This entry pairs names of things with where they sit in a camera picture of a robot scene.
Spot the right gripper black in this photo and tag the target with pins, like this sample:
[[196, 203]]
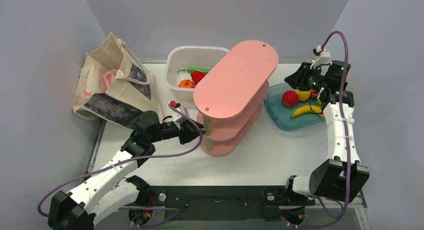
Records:
[[298, 79]]

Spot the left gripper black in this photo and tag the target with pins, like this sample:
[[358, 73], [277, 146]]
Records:
[[187, 132]]

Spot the pink three-tier shelf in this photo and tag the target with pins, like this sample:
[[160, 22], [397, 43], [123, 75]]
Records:
[[229, 98]]

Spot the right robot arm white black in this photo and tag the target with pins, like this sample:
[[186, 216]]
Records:
[[342, 176]]

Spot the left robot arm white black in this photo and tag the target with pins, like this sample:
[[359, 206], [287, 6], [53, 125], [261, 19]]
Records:
[[106, 190]]

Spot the orange fruit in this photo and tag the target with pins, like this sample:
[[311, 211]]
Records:
[[313, 93]]

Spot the yellow lemon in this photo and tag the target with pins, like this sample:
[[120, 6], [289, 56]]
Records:
[[303, 95]]

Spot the red apple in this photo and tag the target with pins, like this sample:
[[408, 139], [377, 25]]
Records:
[[290, 98]]

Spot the yellow banana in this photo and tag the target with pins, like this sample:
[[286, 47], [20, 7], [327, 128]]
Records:
[[315, 109]]

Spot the small orange pumpkin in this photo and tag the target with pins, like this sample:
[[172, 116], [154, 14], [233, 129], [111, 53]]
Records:
[[186, 84]]

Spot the teal plastic tray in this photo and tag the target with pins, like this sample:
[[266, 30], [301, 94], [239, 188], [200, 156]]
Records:
[[281, 114]]

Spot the red bell pepper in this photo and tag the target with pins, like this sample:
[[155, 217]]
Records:
[[197, 76]]

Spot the white plastic tub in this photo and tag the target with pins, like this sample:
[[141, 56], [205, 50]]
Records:
[[189, 56]]

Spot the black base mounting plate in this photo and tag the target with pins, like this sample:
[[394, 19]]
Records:
[[216, 203]]

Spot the beige canvas tote bag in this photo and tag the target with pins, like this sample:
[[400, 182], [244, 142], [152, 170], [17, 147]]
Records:
[[114, 85]]

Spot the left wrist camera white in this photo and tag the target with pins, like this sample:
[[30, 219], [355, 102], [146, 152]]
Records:
[[179, 114]]

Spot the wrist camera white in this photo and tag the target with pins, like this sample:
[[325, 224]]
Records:
[[179, 114], [322, 56]]

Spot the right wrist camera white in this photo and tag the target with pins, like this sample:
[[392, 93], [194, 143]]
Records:
[[322, 56]]

